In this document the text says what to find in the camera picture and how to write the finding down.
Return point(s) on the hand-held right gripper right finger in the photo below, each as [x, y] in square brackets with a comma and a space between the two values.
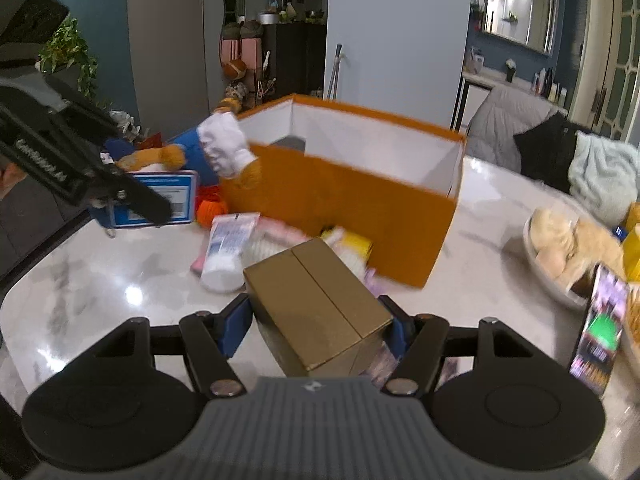
[400, 333]

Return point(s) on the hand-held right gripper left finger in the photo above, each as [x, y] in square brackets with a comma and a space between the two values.
[235, 326]

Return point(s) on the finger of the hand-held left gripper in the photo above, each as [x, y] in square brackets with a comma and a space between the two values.
[145, 200]

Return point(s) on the blue box white label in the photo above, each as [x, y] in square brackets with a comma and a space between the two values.
[175, 200]

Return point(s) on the white lotion tube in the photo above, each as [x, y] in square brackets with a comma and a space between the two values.
[225, 250]

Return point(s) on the gold cardboard box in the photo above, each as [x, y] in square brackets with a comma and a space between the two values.
[310, 300]

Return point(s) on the yellow plush toy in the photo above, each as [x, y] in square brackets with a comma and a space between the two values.
[355, 245]

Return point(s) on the pink foam block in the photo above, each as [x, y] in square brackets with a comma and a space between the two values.
[285, 232]

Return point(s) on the orange storage box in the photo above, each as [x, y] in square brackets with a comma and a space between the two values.
[350, 200]

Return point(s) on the colourful printed packet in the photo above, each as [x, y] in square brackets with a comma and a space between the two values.
[378, 366]
[600, 330]

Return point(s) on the red packet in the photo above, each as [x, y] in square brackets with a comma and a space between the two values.
[150, 141]

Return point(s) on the orange crochet toy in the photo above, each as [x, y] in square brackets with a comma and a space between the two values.
[212, 210]

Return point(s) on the pale dried flowers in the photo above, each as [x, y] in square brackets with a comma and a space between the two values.
[125, 125]

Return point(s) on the green potted plant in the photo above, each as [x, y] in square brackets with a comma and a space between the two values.
[67, 50]

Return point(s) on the patterned ball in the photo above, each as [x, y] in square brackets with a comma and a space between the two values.
[235, 91]

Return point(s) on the grey bowl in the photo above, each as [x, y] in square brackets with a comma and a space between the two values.
[545, 285]

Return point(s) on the orange basketball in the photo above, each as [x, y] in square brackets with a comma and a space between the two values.
[237, 68]

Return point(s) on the bread bun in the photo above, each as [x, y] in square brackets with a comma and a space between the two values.
[550, 262]
[597, 247]
[550, 227]

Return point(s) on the pink rolled mat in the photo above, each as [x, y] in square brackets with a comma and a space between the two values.
[251, 52]
[229, 50]

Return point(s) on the black cabinet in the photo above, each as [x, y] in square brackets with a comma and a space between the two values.
[295, 65]

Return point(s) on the silver pot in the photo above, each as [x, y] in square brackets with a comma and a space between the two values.
[268, 18]

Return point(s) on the beige snack packet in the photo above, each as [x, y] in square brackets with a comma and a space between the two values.
[632, 315]

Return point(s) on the black jacket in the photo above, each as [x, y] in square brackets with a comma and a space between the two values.
[545, 150]

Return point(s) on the grey padded jacket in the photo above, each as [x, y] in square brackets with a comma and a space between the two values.
[500, 120]

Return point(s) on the yellow bag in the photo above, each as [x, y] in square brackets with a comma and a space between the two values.
[634, 250]

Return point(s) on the light blue fleece blanket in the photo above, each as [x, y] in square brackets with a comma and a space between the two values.
[600, 170]

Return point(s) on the white drawer cabinet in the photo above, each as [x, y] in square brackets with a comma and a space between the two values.
[480, 79]

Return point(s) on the grey storage basket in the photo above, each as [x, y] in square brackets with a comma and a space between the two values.
[474, 62]

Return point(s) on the white flowers black vase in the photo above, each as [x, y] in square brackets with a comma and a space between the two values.
[510, 72]

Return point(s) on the white spray bottle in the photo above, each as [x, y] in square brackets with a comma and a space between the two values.
[537, 82]

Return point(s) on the white cream bottle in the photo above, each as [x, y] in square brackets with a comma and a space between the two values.
[563, 95]

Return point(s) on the black bottle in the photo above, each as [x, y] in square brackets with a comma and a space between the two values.
[548, 82]

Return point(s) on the white glass panel door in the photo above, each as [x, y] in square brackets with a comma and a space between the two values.
[620, 40]

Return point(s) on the rectangular wall mirror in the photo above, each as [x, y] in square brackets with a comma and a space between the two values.
[525, 10]

